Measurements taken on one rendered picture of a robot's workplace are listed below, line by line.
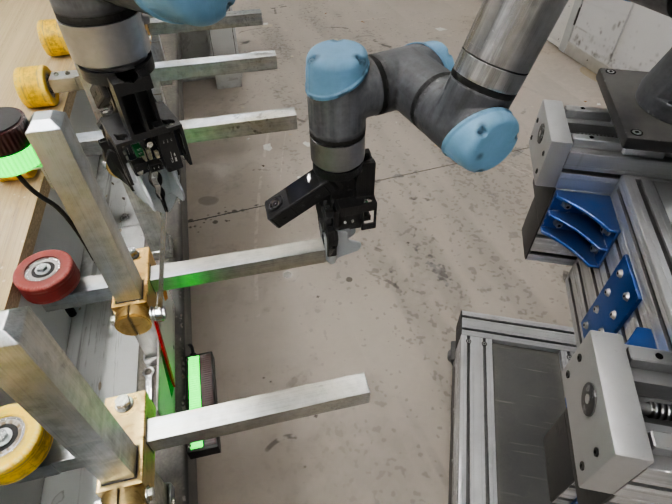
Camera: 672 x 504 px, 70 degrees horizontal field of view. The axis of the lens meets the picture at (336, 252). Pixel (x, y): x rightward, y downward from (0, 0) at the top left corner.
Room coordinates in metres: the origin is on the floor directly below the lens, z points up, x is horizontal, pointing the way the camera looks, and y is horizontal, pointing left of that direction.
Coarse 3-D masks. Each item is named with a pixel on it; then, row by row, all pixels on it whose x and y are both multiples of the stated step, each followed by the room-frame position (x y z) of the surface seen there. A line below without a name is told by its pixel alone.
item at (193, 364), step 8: (192, 360) 0.43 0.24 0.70; (192, 368) 0.41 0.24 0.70; (192, 376) 0.40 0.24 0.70; (192, 384) 0.38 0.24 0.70; (192, 392) 0.37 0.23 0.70; (200, 392) 0.37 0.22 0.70; (192, 400) 0.35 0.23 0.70; (200, 400) 0.35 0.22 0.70; (192, 408) 0.34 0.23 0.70; (192, 448) 0.28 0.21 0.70
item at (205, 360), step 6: (204, 354) 0.44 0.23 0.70; (210, 354) 0.44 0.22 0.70; (204, 360) 0.43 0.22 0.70; (210, 360) 0.43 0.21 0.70; (204, 366) 0.42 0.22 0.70; (210, 366) 0.42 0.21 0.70; (204, 372) 0.40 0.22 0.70; (210, 372) 0.40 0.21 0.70; (204, 378) 0.39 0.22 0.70; (210, 378) 0.39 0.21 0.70; (204, 384) 0.38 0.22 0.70; (210, 384) 0.38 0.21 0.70; (204, 390) 0.37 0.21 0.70; (210, 390) 0.37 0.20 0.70; (204, 396) 0.36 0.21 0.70; (210, 396) 0.36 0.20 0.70; (204, 402) 0.35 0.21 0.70; (210, 402) 0.35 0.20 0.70; (204, 444) 0.28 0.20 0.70; (210, 444) 0.28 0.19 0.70
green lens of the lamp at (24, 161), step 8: (24, 152) 0.42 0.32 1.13; (32, 152) 0.42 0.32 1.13; (0, 160) 0.40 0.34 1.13; (8, 160) 0.40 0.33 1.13; (16, 160) 0.41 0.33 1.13; (24, 160) 0.41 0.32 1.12; (32, 160) 0.42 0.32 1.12; (0, 168) 0.40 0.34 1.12; (8, 168) 0.40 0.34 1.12; (16, 168) 0.41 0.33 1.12; (24, 168) 0.41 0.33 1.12; (32, 168) 0.42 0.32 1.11; (0, 176) 0.40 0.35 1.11; (8, 176) 0.40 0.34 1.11
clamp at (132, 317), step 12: (144, 252) 0.52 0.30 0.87; (144, 264) 0.50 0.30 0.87; (144, 276) 0.47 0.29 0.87; (144, 288) 0.45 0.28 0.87; (132, 300) 0.42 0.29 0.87; (144, 300) 0.43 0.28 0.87; (120, 312) 0.41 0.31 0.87; (132, 312) 0.40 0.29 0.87; (144, 312) 0.41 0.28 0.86; (120, 324) 0.39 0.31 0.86; (132, 324) 0.40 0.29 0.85; (144, 324) 0.40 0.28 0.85
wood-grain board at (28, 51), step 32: (0, 0) 1.53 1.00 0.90; (32, 0) 1.53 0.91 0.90; (0, 32) 1.29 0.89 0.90; (32, 32) 1.29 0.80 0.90; (0, 64) 1.11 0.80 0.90; (32, 64) 1.11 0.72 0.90; (64, 64) 1.11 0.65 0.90; (0, 96) 0.96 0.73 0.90; (64, 96) 0.96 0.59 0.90; (0, 192) 0.63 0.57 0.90; (0, 224) 0.55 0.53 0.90; (32, 224) 0.56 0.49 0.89; (0, 256) 0.48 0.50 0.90; (0, 288) 0.42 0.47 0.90
